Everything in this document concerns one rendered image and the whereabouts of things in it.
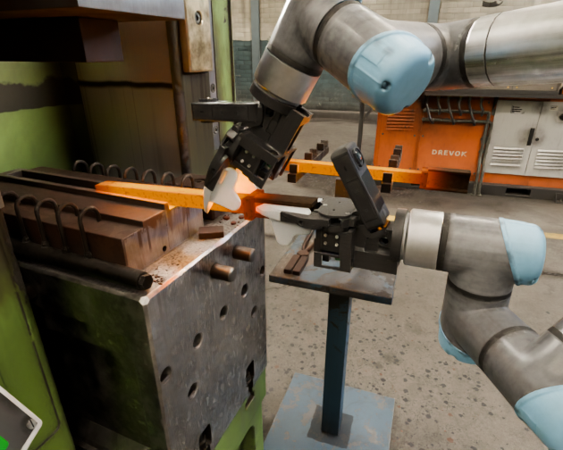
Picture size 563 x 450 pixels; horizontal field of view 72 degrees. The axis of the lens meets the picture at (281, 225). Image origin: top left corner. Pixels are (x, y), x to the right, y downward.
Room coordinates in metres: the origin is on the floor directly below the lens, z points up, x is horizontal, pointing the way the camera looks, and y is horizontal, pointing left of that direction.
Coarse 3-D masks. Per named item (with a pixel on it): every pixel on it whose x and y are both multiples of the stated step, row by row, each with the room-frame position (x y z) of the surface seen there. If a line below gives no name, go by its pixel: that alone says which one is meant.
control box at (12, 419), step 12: (0, 396) 0.21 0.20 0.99; (12, 396) 0.21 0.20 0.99; (0, 408) 0.20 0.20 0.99; (12, 408) 0.21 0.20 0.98; (24, 408) 0.21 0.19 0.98; (0, 420) 0.20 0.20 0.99; (12, 420) 0.20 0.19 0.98; (24, 420) 0.21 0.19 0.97; (36, 420) 0.21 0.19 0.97; (0, 432) 0.19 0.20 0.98; (12, 432) 0.19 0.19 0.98; (24, 432) 0.20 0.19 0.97; (36, 432) 0.21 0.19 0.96; (12, 444) 0.19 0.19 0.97; (24, 444) 0.19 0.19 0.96
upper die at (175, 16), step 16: (0, 0) 0.55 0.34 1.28; (16, 0) 0.54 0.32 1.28; (32, 0) 0.53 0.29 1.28; (48, 0) 0.52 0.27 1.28; (64, 0) 0.51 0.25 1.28; (80, 0) 0.50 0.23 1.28; (96, 0) 0.52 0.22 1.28; (112, 0) 0.55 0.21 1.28; (128, 0) 0.57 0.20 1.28; (144, 0) 0.60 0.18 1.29; (160, 0) 0.63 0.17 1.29; (176, 0) 0.67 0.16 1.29; (0, 16) 0.62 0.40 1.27; (16, 16) 0.62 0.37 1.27; (32, 16) 0.62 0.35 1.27; (48, 16) 0.62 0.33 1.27; (64, 16) 0.62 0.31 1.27; (80, 16) 0.62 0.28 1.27; (96, 16) 0.62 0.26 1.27; (112, 16) 0.62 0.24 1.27; (128, 16) 0.62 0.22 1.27; (144, 16) 0.62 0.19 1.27; (160, 16) 0.63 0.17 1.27; (176, 16) 0.66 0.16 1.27
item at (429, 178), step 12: (288, 168) 0.89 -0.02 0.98; (300, 168) 0.88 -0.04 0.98; (312, 168) 0.87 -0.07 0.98; (324, 168) 0.86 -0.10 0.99; (372, 168) 0.83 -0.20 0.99; (384, 168) 0.83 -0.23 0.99; (396, 168) 0.83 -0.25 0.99; (432, 168) 0.79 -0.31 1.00; (444, 168) 0.79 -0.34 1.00; (396, 180) 0.80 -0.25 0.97; (408, 180) 0.79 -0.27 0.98; (420, 180) 0.78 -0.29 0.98; (432, 180) 0.78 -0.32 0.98; (444, 180) 0.78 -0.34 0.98; (456, 180) 0.77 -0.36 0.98; (468, 180) 0.76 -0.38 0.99; (456, 192) 0.76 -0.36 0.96
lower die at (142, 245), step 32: (32, 192) 0.67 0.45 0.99; (64, 192) 0.67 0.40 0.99; (96, 192) 0.65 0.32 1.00; (32, 224) 0.57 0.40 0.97; (64, 224) 0.55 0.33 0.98; (96, 224) 0.55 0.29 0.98; (128, 224) 0.55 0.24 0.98; (160, 224) 0.57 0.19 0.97; (192, 224) 0.65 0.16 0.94; (96, 256) 0.52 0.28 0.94; (128, 256) 0.50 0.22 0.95; (160, 256) 0.57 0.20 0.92
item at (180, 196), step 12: (108, 180) 0.69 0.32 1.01; (120, 192) 0.64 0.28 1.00; (132, 192) 0.63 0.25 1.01; (144, 192) 0.62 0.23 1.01; (156, 192) 0.61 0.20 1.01; (168, 192) 0.60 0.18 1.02; (180, 192) 0.59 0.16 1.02; (192, 192) 0.59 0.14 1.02; (252, 192) 0.56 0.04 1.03; (264, 192) 0.57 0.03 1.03; (180, 204) 0.59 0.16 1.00; (192, 204) 0.58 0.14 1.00; (216, 204) 0.56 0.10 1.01; (252, 204) 0.53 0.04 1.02; (288, 204) 0.51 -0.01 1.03; (300, 204) 0.51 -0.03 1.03; (312, 204) 0.50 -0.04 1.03; (252, 216) 0.53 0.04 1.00; (264, 216) 0.53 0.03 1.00
